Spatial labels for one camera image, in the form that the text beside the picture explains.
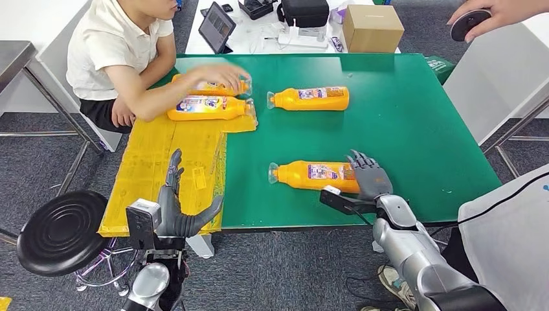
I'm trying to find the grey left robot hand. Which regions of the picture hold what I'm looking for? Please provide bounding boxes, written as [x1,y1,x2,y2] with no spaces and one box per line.
[155,148,225,240]

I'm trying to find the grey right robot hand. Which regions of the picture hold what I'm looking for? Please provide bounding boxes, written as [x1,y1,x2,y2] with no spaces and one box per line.
[346,149,394,202]

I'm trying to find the person's hand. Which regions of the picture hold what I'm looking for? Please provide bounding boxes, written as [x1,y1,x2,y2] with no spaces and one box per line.
[445,0,549,44]

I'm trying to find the black round disc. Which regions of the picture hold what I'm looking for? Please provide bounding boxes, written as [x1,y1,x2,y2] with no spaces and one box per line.
[450,8,493,43]

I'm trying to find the orange detergent bottle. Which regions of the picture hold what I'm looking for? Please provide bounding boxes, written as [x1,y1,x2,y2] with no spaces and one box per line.
[170,73,254,98]
[267,159,362,195]
[166,95,258,122]
[266,86,350,112]

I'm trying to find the yellow taped cardboard sheet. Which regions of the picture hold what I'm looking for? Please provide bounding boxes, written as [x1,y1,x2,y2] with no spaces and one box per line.
[97,112,259,238]

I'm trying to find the white table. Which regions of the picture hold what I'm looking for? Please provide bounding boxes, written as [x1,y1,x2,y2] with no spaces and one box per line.
[442,21,549,146]
[0,0,123,153]

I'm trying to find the green bag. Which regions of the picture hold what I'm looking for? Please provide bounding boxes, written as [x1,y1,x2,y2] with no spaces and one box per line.
[424,54,456,86]

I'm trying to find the black round stool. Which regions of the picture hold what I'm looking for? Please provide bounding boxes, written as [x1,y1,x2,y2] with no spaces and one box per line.
[16,190,140,297]

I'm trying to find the brown cardboard box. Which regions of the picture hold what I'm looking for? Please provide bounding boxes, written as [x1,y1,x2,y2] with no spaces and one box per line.
[342,4,405,54]

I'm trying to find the person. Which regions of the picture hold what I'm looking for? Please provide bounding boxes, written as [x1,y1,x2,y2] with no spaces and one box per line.
[442,163,549,311]
[66,0,252,135]

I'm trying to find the white power strip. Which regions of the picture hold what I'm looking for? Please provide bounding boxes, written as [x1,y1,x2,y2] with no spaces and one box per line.
[278,25,329,49]

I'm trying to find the purple packet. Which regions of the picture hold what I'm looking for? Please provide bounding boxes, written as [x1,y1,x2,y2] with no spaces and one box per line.
[329,4,348,25]

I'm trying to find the black carry bag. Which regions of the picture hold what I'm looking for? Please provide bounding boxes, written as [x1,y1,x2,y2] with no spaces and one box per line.
[276,0,330,29]

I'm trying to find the white desk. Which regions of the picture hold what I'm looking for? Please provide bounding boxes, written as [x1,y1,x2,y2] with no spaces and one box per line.
[184,0,402,56]

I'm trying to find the black tablet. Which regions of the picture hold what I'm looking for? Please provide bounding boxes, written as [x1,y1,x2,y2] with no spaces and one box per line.
[197,1,237,55]

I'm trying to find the black plastic tray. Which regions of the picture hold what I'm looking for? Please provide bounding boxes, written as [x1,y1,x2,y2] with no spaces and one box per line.
[238,0,276,21]

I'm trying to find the black phone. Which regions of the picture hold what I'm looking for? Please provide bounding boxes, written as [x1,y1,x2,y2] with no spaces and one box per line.
[199,3,234,17]

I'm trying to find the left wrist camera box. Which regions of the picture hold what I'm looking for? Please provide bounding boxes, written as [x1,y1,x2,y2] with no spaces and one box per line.
[125,198,162,251]

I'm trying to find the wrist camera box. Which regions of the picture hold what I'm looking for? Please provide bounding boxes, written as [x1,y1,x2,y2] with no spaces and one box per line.
[319,185,359,214]
[125,198,162,251]

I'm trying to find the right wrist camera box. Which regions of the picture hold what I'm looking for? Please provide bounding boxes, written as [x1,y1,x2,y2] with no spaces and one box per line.
[319,185,359,214]

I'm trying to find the steel frame table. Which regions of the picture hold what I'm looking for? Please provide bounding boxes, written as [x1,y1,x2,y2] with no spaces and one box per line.
[482,81,549,179]
[0,40,105,198]

